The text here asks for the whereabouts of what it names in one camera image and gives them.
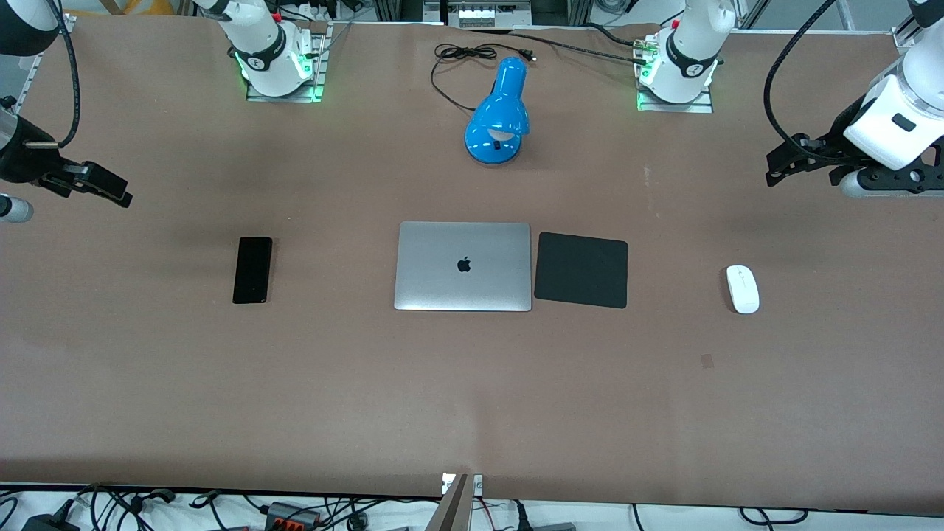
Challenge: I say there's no blue desk lamp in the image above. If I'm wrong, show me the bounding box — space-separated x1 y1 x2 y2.
464 57 531 166

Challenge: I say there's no silver closed laptop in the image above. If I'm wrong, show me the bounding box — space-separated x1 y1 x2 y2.
393 221 533 313

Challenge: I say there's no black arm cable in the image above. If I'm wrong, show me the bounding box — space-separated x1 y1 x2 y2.
44 0 80 150
763 0 845 162

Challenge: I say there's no black smartphone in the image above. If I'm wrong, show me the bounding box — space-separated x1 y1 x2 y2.
232 236 274 305

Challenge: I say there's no black base supply cable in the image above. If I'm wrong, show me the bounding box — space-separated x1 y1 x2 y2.
472 25 653 58

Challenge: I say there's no black mouse pad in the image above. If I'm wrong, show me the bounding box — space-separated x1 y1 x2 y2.
533 231 629 310

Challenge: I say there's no black lamp power cable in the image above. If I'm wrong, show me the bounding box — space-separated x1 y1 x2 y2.
431 43 537 113

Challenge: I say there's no black power adapter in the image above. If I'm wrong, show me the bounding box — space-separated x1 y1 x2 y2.
21 500 80 531

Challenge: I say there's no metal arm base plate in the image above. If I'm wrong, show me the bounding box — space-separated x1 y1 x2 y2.
635 33 715 114
245 21 327 103

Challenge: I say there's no white power strip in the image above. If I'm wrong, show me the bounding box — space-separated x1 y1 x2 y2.
445 0 533 30

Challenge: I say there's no aluminium profile bar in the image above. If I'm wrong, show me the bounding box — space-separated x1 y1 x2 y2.
423 472 485 531

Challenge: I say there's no black orange connector block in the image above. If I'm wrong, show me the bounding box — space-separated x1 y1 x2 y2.
264 501 324 530

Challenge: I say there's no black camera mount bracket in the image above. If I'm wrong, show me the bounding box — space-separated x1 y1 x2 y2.
830 144 944 187

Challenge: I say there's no white computer mouse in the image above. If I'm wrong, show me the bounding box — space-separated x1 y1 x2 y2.
726 265 761 316

